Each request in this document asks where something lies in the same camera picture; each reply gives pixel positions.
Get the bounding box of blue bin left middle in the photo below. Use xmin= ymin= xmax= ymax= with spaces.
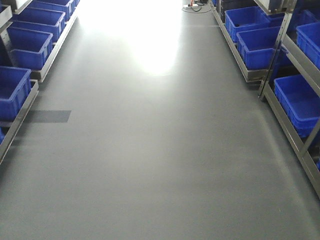
xmin=7 ymin=27 xmax=53 ymax=71

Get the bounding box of blue bin right near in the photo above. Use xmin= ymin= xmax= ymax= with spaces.
xmin=274 ymin=74 xmax=320 ymax=138

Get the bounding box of blue bin left far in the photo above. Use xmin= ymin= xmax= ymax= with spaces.
xmin=10 ymin=7 xmax=66 ymax=43

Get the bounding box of blue bin right upper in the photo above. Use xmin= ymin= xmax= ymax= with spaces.
xmin=296 ymin=22 xmax=320 ymax=69

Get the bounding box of blue bin right middle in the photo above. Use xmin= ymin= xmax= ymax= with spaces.
xmin=236 ymin=26 xmax=280 ymax=71

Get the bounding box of blue bin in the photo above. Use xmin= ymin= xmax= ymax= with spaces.
xmin=296 ymin=22 xmax=320 ymax=69
xmin=236 ymin=26 xmax=280 ymax=71
xmin=7 ymin=27 xmax=53 ymax=71
xmin=10 ymin=7 xmax=66 ymax=43
xmin=225 ymin=6 xmax=271 ymax=43
xmin=274 ymin=74 xmax=320 ymax=138
xmin=0 ymin=66 xmax=31 ymax=122

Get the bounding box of left steel shelf rack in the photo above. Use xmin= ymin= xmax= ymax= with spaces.
xmin=0 ymin=0 xmax=79 ymax=160

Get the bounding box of right steel shelf rack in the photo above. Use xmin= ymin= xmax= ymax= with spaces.
xmin=209 ymin=0 xmax=320 ymax=192

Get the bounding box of steel shelf rack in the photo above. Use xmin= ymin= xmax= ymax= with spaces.
xmin=209 ymin=0 xmax=320 ymax=192
xmin=0 ymin=0 xmax=79 ymax=160

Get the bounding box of blue bin right far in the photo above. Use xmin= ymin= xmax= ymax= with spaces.
xmin=225 ymin=6 xmax=271 ymax=43

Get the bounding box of white power strip with cables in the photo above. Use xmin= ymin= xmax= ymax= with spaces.
xmin=181 ymin=0 xmax=211 ymax=14

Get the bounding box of blue bin left near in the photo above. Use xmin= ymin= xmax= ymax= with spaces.
xmin=0 ymin=66 xmax=31 ymax=122

